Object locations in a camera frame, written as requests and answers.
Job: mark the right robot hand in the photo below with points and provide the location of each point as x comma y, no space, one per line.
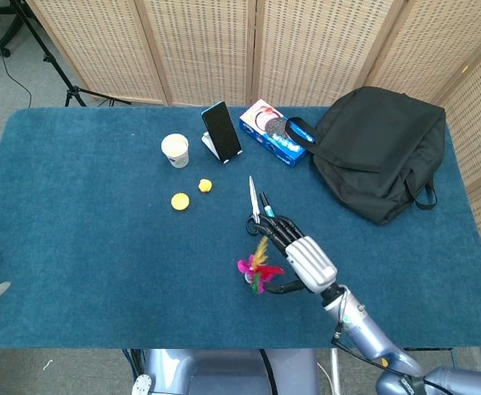
302,257

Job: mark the colourful feather shuttlecock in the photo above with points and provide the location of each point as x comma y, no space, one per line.
259,267

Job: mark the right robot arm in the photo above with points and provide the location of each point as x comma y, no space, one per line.
389,345

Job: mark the black tripod stand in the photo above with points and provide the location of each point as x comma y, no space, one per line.
59,66

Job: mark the teal marker pen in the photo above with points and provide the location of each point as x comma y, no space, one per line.
267,205

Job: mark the yellow crumpled ball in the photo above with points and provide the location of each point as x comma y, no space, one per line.
204,185

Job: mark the blue cookie box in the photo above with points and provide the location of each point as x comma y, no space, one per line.
271,133

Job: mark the black backpack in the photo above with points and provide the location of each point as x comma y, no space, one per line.
378,154

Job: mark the yellow round lid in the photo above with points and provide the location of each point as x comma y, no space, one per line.
180,202

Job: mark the grey robot torso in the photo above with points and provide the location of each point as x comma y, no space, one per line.
224,372

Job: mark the black smartphone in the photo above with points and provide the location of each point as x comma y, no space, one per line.
221,131

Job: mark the blue table mat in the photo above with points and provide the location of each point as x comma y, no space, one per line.
141,255

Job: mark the white paper cup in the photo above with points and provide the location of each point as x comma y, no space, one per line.
176,150

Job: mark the black office chair base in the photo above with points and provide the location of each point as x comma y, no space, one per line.
1,24

